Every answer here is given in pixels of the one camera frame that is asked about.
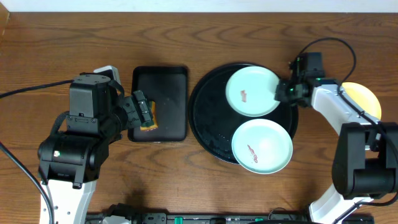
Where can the yellow plate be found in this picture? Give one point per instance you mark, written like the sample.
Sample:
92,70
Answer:
364,97

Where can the light green plate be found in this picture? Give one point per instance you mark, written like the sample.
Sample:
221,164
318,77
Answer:
262,146
250,91

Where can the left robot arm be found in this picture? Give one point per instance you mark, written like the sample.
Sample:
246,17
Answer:
71,157

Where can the light green front plate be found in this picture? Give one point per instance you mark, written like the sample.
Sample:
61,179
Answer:
262,146

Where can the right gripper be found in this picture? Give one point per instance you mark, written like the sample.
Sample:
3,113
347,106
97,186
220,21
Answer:
281,95

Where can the black rectangular tray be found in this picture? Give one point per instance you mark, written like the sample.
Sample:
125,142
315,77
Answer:
166,87

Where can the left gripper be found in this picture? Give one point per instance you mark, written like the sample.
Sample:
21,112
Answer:
140,109

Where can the black round tray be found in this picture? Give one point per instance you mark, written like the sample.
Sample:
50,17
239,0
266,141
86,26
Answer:
212,120

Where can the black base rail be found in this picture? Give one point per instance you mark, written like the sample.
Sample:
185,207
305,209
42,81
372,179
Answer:
122,213

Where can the orange green sponge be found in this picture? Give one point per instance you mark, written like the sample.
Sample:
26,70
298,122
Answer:
151,124

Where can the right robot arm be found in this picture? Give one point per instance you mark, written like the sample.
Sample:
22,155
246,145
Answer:
365,165

